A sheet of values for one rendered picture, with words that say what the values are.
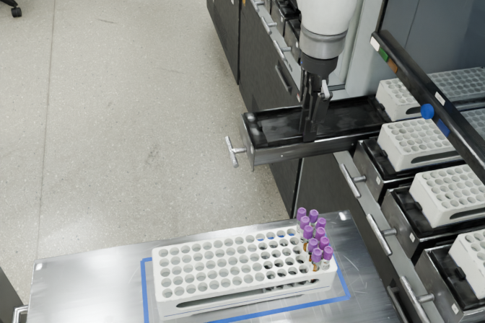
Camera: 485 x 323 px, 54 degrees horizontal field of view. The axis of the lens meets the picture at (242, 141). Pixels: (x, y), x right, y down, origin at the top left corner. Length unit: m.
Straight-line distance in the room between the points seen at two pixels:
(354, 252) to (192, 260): 0.30
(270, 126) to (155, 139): 1.21
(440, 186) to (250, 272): 0.43
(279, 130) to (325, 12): 0.36
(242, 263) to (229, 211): 1.18
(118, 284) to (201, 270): 0.16
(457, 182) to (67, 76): 2.20
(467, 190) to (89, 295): 0.73
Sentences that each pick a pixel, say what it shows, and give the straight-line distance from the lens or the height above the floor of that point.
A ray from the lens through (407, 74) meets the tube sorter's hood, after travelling 1.05.
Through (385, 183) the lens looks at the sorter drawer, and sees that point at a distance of 1.07.
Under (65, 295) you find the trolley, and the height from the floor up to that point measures 0.82.
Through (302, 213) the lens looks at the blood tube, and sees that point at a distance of 0.81.
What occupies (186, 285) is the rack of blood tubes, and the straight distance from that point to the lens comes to 0.79.
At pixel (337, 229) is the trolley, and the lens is 0.94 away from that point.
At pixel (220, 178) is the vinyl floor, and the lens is 2.10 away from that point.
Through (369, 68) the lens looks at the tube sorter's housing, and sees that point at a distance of 1.25.
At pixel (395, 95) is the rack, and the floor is 0.86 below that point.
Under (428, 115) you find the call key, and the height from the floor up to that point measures 0.98.
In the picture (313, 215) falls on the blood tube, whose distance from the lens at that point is 0.81.
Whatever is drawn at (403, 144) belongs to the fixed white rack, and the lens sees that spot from 1.09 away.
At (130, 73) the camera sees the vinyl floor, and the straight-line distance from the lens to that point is 2.73.
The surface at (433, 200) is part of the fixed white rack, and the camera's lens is 0.99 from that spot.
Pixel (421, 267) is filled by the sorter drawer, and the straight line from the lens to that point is 1.01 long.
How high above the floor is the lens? 1.57
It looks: 44 degrees down
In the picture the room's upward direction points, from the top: 2 degrees clockwise
